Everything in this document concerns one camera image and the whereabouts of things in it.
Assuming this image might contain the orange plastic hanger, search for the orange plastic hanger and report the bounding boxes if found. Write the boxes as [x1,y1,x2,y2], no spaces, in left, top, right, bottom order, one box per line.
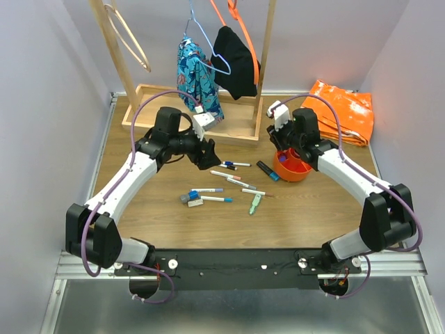
[210,1,261,86]

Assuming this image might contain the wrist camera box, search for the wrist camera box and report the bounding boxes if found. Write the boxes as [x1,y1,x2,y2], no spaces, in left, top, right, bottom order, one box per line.
[192,105,216,141]
[266,100,291,131]

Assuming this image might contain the wooden clothes hanger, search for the wooden clothes hanger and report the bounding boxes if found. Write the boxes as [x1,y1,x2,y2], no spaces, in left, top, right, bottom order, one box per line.
[104,1,152,73]

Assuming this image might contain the white pen lilac cap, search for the white pen lilac cap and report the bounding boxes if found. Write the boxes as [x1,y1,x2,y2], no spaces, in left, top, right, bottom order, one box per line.
[190,188,224,193]

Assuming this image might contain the white pen brown cap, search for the white pen brown cap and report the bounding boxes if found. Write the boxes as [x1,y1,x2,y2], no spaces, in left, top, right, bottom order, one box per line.
[241,188,274,197]

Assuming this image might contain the blue wire hanger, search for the blue wire hanger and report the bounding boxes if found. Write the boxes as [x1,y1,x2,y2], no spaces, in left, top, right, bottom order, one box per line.
[184,0,232,75]

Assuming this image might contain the black highlighter blue cap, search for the black highlighter blue cap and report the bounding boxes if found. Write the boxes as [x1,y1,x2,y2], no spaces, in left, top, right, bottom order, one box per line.
[256,161,280,182]

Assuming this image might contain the aluminium frame rail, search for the aluminium frame rail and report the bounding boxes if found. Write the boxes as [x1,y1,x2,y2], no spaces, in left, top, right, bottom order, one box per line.
[40,246,445,334]

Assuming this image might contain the blue shark-print garment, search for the blue shark-print garment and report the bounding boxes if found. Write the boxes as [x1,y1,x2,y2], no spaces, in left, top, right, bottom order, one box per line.
[177,36,224,123]

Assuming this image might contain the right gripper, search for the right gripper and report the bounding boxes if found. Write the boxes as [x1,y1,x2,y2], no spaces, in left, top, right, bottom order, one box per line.
[266,116,303,152]

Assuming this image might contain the white pen black cap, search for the white pen black cap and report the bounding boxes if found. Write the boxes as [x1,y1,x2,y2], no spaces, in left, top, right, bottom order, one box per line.
[218,164,238,170]

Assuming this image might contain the purple cable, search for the purple cable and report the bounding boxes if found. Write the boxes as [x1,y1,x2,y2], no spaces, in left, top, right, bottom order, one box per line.
[273,93,424,301]
[80,90,204,304]

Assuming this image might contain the orange folded cloth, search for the orange folded cloth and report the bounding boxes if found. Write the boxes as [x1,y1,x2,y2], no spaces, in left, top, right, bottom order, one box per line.
[302,80,374,147]

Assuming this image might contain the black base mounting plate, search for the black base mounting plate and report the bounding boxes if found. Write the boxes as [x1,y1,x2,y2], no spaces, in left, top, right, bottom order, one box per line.
[114,247,362,292]

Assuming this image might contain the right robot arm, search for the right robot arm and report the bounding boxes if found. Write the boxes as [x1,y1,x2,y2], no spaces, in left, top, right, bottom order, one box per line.
[267,105,418,273]

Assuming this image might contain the black garment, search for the black garment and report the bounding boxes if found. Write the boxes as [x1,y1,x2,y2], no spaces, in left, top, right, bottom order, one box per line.
[213,26,257,100]

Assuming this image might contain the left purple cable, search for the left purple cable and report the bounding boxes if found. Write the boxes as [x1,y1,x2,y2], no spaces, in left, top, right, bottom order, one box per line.
[80,90,204,304]

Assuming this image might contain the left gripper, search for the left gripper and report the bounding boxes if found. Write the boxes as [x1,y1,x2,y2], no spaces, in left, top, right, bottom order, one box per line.
[170,125,223,170]

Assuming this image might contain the glue tube pink cap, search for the glue tube pink cap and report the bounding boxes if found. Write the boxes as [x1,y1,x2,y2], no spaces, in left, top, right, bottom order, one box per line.
[291,149,300,158]

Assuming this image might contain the white pen dark-blue cap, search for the white pen dark-blue cap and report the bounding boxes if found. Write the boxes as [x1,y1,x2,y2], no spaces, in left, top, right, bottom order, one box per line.
[222,161,251,167]

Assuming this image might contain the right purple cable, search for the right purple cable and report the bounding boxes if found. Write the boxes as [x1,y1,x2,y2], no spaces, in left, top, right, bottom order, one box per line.
[273,93,424,301]

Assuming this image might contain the green translucent correction pen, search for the green translucent correction pen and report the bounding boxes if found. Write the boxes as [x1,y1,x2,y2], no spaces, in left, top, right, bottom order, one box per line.
[249,194,262,215]

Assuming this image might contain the white eraser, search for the white eraser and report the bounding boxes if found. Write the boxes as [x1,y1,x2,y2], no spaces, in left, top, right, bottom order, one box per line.
[187,198,204,207]

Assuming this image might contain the orange round divided organizer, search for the orange round divided organizer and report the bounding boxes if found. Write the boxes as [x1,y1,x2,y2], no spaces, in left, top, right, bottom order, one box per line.
[273,148,312,182]

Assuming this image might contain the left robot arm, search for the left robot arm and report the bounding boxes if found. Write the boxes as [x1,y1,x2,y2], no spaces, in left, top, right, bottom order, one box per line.
[65,106,220,276]

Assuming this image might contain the wooden clothes rack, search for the wooden clothes rack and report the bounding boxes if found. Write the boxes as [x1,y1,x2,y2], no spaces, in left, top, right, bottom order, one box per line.
[88,0,277,147]

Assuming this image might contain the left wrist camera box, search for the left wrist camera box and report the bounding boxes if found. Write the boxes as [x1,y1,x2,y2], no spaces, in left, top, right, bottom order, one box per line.
[192,105,216,141]

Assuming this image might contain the white pen light-blue cap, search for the white pen light-blue cap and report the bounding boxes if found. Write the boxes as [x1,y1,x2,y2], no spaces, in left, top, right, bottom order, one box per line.
[200,196,233,202]

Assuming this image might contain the grey blue glue stick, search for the grey blue glue stick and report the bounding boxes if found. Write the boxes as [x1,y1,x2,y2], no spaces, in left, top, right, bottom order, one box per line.
[180,191,200,204]

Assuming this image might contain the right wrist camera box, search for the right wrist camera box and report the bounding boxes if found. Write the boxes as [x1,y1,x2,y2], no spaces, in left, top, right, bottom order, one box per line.
[266,100,291,131]

